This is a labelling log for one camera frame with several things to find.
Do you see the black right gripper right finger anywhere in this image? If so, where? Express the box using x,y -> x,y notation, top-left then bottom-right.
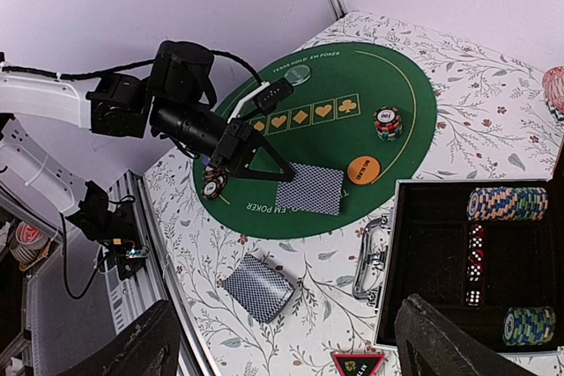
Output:
394,294 -> 546,375

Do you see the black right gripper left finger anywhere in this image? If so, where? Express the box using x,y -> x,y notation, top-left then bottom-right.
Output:
62,299 -> 182,376

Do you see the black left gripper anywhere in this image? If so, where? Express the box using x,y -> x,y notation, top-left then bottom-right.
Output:
210,119 -> 294,182

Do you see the green and red chip stack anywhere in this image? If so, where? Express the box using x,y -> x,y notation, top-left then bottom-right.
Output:
202,166 -> 228,200

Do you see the single playing card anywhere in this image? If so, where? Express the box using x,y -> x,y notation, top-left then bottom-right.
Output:
275,162 -> 345,216

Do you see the clear dealer button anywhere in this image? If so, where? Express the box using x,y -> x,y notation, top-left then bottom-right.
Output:
284,64 -> 311,86

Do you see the orange big blind button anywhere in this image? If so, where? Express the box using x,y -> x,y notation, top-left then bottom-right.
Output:
346,156 -> 382,186

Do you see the blue playing card deck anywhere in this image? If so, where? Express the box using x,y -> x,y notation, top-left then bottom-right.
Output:
222,254 -> 294,323

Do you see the small green chip stack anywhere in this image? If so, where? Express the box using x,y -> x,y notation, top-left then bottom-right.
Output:
373,107 -> 403,141

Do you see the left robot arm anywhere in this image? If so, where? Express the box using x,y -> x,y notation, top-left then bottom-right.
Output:
1,41 -> 294,239

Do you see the black die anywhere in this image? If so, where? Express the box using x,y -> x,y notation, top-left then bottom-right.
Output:
465,289 -> 482,306

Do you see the black red triangle token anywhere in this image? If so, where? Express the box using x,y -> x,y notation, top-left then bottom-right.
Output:
331,352 -> 385,376

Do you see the red dice row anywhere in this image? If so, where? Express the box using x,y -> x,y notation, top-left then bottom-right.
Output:
467,225 -> 485,283

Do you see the green blue chip stack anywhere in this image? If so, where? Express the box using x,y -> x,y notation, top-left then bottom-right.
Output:
502,306 -> 556,346

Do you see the aluminium poker chip case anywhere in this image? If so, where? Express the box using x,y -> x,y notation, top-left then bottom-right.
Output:
374,177 -> 563,355

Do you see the green round poker mat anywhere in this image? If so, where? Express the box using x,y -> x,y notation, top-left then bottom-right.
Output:
197,42 -> 437,240

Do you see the patterned ceramic bowl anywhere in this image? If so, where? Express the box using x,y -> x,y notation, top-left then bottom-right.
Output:
542,66 -> 564,122

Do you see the aluminium front rail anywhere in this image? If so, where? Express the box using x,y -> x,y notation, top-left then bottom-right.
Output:
105,171 -> 216,376

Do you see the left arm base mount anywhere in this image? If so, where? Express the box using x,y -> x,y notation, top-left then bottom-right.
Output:
66,181 -> 149,281

